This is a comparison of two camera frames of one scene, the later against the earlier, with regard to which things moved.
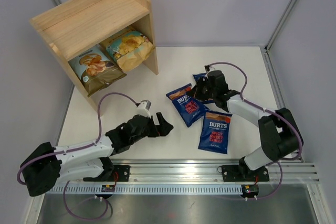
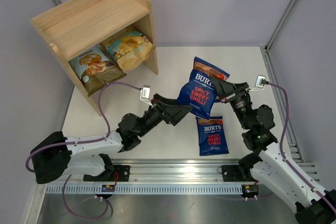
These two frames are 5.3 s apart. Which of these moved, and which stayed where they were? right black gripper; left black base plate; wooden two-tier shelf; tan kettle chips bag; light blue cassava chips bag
Moved: right black gripper
Stayed: left black base plate; light blue cassava chips bag; tan kettle chips bag; wooden two-tier shelf
